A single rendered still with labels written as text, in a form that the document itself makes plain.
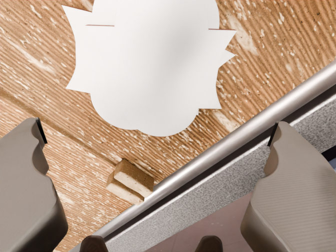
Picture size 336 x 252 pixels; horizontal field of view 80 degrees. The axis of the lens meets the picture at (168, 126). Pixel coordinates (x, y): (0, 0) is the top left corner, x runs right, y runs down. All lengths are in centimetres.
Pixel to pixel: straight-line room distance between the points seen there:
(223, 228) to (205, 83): 219
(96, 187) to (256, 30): 29
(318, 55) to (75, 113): 27
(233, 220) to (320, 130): 196
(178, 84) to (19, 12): 16
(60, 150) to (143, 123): 13
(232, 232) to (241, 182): 207
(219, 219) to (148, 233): 176
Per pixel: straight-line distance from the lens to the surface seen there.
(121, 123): 23
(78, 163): 31
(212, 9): 21
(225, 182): 36
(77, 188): 35
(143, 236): 48
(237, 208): 211
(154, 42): 19
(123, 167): 27
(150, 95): 20
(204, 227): 229
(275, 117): 30
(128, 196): 30
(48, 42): 24
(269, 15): 23
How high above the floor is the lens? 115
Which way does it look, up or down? 57 degrees down
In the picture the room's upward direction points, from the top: 179 degrees clockwise
